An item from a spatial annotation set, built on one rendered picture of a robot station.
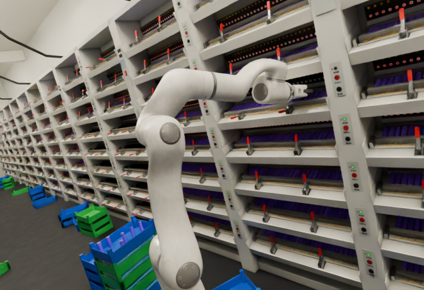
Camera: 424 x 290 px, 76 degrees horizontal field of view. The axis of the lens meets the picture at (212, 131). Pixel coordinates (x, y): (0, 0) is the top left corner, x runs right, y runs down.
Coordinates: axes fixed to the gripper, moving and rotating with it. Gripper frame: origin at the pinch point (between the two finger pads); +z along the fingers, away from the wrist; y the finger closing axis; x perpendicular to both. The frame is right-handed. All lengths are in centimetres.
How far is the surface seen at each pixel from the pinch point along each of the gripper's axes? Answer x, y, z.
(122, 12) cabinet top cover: -69, 106, -22
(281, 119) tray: 10.2, 9.0, -4.8
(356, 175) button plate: 34.5, -18.3, -0.7
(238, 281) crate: 100, 51, 2
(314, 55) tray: -13.9, -7.8, -2.8
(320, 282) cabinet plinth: 94, 9, 17
